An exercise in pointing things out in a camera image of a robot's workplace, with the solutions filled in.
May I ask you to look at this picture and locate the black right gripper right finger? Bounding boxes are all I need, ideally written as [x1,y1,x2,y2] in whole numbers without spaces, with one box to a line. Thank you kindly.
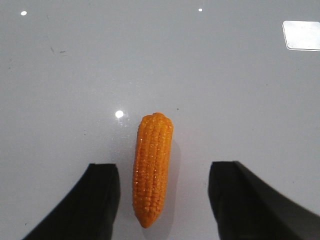
[208,161,320,240]

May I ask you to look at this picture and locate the orange plastic corn cob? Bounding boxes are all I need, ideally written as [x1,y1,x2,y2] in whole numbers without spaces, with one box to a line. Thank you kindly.
[132,112,174,229]

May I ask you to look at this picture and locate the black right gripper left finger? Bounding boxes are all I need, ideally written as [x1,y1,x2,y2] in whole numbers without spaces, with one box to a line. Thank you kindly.
[25,163,121,240]

